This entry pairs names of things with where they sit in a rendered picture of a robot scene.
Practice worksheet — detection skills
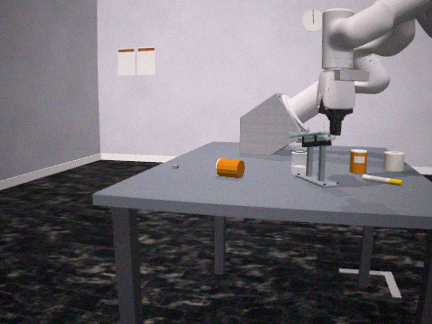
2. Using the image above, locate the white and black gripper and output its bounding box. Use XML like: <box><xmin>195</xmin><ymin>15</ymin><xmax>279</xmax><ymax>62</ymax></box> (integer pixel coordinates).
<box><xmin>316</xmin><ymin>70</ymin><xmax>355</xmax><ymax>136</ymax></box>

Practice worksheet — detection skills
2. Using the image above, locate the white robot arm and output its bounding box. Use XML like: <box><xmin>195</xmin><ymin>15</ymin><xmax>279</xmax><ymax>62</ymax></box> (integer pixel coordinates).
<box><xmin>282</xmin><ymin>0</ymin><xmax>432</xmax><ymax>131</ymax></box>

